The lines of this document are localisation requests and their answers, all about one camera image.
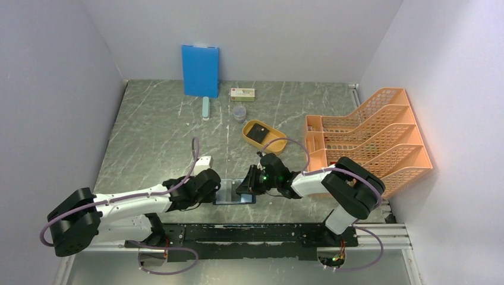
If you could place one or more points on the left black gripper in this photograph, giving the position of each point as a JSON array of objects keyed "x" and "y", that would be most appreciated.
[{"x": 210, "y": 196}]

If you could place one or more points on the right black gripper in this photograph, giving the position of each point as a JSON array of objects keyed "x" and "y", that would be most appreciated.
[{"x": 251, "y": 180}]

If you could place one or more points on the dark blue card holder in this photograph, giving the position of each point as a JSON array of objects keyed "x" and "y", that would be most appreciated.
[{"x": 227, "y": 194}]

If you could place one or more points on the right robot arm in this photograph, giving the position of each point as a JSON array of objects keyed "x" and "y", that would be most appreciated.
[{"x": 356, "y": 190}]

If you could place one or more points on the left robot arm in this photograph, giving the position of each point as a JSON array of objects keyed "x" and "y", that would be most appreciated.
[{"x": 85, "y": 218}]

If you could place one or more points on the black card in tray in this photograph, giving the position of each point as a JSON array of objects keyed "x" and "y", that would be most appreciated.
[{"x": 257, "y": 133}]

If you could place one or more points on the yellow oval tray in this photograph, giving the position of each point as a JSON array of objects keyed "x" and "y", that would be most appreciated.
[{"x": 276, "y": 147}]

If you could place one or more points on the small clear plastic cup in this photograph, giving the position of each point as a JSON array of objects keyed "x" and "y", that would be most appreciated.
[{"x": 239, "y": 113}]

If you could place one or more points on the light blue eraser stick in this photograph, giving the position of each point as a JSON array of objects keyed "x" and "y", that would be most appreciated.
[{"x": 205, "y": 109}]

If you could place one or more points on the small red white box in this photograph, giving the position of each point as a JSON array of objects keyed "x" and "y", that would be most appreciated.
[{"x": 242, "y": 94}]

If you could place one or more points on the blue board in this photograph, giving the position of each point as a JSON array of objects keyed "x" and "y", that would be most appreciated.
[{"x": 200, "y": 69}]

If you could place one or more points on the orange file organizer rack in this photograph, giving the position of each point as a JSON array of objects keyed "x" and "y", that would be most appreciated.
[{"x": 381, "y": 135}]

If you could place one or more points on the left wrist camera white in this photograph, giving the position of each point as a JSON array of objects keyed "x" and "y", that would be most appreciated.
[{"x": 203, "y": 163}]

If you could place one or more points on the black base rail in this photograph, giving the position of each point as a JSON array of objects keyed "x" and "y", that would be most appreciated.
[{"x": 245, "y": 240}]

